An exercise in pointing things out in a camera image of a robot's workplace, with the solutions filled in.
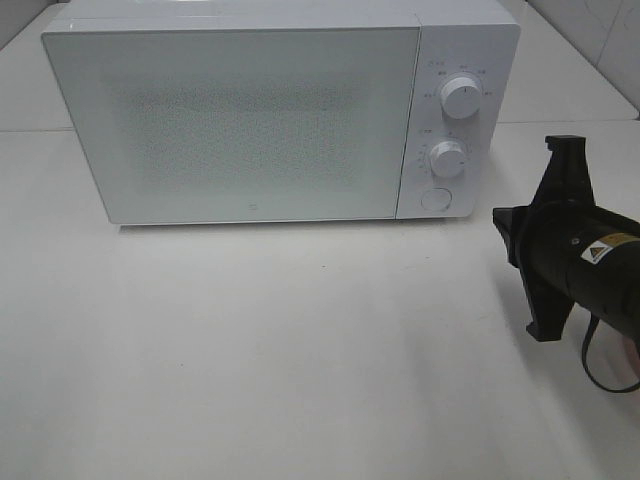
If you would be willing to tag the white round door button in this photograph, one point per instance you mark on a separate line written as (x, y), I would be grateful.
(436, 199)

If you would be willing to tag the white microwave knob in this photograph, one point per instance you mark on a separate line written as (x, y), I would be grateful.
(460, 96)
(447, 159)

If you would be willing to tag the white lower microwave knob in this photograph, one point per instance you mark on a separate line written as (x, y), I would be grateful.
(447, 159)

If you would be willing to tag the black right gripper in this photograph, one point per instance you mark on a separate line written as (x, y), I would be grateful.
(578, 254)

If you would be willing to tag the white microwave door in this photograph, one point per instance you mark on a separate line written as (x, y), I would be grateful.
(189, 127)

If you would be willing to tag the white microwave oven body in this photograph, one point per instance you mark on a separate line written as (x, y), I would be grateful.
(474, 37)

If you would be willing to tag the white upper microwave knob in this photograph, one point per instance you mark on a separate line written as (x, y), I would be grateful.
(460, 96)

